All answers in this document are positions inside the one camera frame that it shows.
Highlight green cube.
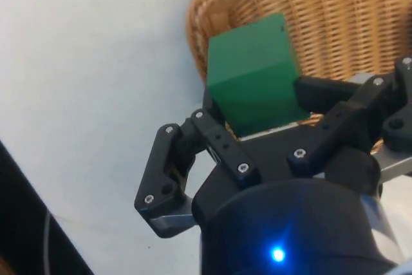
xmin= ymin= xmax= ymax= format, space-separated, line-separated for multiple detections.
xmin=205 ymin=12 xmax=312 ymax=137

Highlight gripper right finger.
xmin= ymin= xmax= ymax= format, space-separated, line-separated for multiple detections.
xmin=286 ymin=57 xmax=412 ymax=173

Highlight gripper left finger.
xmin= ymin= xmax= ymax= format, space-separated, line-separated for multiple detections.
xmin=133 ymin=90 xmax=262 ymax=240

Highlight wicker basket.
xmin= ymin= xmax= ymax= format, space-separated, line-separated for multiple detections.
xmin=185 ymin=0 xmax=412 ymax=156

